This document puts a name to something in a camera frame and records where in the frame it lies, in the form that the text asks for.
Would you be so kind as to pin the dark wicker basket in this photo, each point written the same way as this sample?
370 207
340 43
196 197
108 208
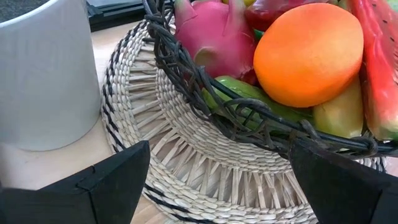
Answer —
168 59

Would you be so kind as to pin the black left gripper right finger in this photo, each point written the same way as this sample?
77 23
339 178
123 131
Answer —
348 196

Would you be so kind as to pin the watermelon slice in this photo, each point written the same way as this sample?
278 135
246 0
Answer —
379 77

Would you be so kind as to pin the black table frame rail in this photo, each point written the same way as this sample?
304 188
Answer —
118 15

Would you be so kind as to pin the yellow squash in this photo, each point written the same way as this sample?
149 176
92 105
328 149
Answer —
339 115

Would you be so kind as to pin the orange fruit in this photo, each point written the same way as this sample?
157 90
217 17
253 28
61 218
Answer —
308 56

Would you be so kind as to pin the green speckled pear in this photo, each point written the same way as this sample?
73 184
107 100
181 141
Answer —
245 2

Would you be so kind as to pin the round woven straw placemat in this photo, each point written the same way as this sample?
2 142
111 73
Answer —
192 149

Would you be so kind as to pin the green cucumber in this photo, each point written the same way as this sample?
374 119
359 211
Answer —
248 91

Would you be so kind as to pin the pink dragon fruit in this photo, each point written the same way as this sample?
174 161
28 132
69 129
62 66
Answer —
214 37

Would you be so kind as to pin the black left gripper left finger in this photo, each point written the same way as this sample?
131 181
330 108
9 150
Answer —
77 202

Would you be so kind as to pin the red bell pepper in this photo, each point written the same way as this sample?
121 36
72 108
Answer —
267 14

